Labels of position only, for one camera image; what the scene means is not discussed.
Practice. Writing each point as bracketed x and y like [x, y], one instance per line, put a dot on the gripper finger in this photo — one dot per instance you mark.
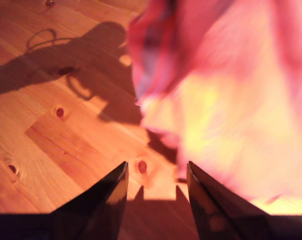
[100, 215]
[220, 217]

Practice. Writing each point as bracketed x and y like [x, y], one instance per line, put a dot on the red underwear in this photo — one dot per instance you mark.
[228, 100]

